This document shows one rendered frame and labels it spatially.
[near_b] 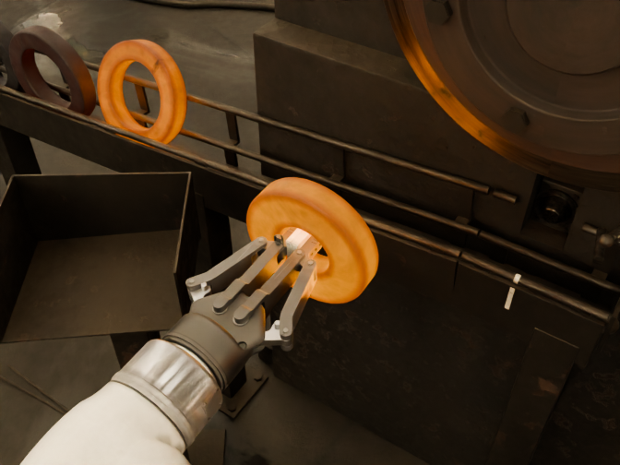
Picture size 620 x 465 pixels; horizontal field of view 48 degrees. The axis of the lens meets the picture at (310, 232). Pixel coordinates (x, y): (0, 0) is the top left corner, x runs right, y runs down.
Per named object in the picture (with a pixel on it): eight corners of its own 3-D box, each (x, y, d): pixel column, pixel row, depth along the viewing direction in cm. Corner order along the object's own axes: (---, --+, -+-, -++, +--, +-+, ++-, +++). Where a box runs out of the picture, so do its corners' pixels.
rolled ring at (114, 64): (94, 32, 120) (109, 31, 123) (97, 137, 127) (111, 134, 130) (174, 49, 112) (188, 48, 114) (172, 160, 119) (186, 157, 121)
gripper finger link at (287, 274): (229, 315, 66) (241, 321, 65) (297, 242, 72) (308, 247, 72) (233, 339, 69) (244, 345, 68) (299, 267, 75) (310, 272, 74)
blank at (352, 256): (253, 159, 76) (234, 176, 74) (378, 201, 69) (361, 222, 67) (271, 257, 87) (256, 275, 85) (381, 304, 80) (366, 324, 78)
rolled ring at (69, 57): (62, 39, 117) (76, 30, 119) (-6, 26, 126) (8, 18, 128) (96, 134, 128) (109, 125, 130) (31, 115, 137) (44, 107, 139)
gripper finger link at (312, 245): (288, 260, 72) (312, 272, 71) (315, 231, 75) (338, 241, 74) (289, 270, 73) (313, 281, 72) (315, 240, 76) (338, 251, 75)
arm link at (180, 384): (195, 466, 62) (235, 415, 66) (177, 414, 56) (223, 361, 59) (121, 417, 66) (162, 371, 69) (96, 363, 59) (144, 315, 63)
